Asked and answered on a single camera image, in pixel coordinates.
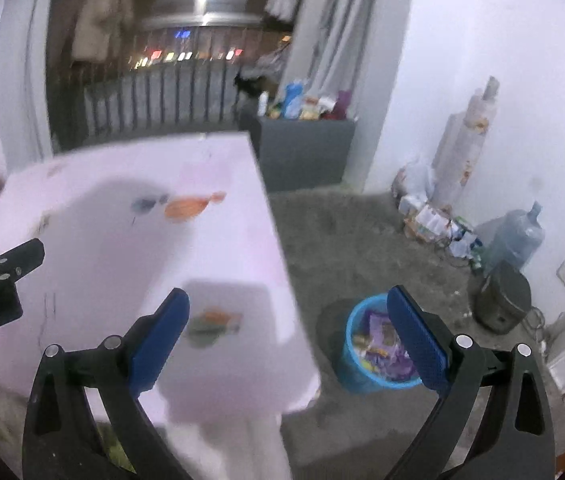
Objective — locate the white plastic bag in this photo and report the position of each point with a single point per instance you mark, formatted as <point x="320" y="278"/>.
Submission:
<point x="417" y="180"/>

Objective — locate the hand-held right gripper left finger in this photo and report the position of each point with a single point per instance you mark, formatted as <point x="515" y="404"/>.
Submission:
<point x="160" y="340"/>

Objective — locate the pink balloon-print tablecloth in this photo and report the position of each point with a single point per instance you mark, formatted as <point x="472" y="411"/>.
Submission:
<point x="162" y="185"/>

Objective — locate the black rice cooker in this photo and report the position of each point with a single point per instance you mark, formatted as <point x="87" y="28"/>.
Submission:
<point x="505" y="300"/>

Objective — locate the grey curtain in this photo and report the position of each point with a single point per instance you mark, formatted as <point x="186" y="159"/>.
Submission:
<point x="332" y="35"/>

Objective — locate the tall printed wallpaper roll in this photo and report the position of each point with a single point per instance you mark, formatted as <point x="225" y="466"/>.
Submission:
<point x="475" y="140"/>

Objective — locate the purple cup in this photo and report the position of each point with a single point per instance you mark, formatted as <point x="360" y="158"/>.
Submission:
<point x="343" y="104"/>

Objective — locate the beige hanging coat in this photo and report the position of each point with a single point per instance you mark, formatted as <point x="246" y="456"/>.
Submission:
<point x="102" y="10"/>

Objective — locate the blue water jug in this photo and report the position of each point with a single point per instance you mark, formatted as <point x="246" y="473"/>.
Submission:
<point x="515" y="240"/>

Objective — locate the blue detergent bottle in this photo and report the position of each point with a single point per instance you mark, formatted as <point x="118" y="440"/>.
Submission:
<point x="293" y="100"/>

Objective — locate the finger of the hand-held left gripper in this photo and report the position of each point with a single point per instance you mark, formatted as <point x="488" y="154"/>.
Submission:
<point x="17" y="260"/>

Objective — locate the pile of paper cartons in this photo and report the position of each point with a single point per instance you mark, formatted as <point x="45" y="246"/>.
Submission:
<point x="432" y="225"/>

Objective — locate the blue plastic wastebasket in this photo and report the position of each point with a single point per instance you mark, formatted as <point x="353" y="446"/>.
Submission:
<point x="357" y="370"/>

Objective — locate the purple snack packet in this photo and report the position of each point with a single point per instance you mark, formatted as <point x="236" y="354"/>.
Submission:
<point x="380" y="332"/>

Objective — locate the metal balcony railing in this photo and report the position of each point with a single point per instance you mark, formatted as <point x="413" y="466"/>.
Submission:
<point x="177" y="21"/>

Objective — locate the pile of small snack packets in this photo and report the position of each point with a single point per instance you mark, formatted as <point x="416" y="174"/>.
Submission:
<point x="312" y="109"/>

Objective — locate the grey cabinet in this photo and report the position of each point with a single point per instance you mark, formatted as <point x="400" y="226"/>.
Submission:
<point x="307" y="155"/>

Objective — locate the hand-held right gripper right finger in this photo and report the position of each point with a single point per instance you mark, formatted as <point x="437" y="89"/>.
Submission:
<point x="417" y="340"/>

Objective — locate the small white bottle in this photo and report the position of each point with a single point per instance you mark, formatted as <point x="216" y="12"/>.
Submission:
<point x="263" y="104"/>

